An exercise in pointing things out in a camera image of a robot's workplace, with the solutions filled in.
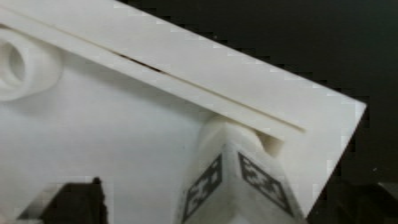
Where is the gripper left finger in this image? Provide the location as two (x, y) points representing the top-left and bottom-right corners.
(17, 176), (114, 224)

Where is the white square tabletop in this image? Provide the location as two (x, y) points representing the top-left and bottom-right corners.
(0, 0), (367, 224)

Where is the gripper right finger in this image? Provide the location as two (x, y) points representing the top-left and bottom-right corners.
(308, 175), (398, 224)

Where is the white table leg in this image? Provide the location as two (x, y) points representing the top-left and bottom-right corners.
(173, 116), (308, 224)

